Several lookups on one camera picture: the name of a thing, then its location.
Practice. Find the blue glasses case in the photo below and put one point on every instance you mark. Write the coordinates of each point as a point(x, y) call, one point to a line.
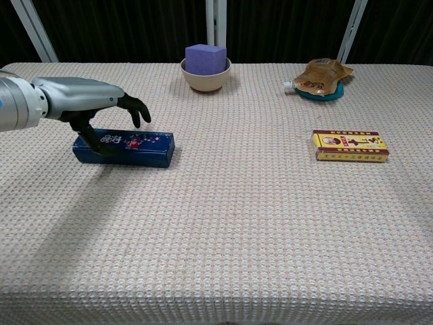
point(142, 152)

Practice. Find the black pleated curtain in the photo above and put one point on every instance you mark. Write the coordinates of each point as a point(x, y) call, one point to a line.
point(118, 27)

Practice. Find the beige bowl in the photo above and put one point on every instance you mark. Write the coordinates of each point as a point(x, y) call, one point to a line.
point(205, 83)

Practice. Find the beige woven tablecloth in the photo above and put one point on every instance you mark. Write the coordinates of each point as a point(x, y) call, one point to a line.
point(236, 220)

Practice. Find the grey aluminium frame post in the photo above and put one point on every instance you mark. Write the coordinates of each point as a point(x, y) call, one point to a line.
point(352, 30)
point(35, 30)
point(216, 20)

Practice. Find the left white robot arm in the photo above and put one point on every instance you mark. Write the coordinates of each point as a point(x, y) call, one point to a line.
point(17, 101)

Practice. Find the yellow red flat box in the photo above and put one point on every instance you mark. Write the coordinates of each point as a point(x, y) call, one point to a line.
point(350, 144)

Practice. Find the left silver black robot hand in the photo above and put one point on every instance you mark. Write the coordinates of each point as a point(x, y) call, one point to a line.
point(78, 94)

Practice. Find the teal round plate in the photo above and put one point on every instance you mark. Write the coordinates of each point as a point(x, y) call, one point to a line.
point(324, 97)

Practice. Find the brown spout pouch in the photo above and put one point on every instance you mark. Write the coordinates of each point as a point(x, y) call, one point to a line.
point(319, 76)

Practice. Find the purple foam cube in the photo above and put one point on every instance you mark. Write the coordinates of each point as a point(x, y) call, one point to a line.
point(204, 59)

